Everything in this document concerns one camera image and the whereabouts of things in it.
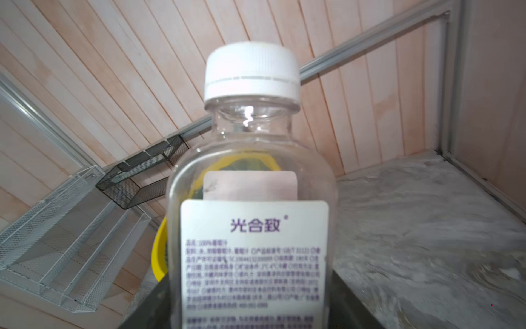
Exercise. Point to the white wire mesh shelf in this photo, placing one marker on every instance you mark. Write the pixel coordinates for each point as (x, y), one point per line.
(69, 248)

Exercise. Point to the black mesh wall basket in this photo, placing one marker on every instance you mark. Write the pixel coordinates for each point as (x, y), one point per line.
(144, 176)

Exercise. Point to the clear bottle white text label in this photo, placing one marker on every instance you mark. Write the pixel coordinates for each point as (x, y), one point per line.
(251, 211)

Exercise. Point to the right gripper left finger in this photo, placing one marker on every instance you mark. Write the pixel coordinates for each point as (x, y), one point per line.
(152, 307)

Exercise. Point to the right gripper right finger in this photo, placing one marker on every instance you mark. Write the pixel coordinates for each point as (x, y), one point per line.
(346, 309)

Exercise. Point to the blue bin with yellow rim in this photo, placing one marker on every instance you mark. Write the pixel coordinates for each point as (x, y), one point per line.
(158, 251)

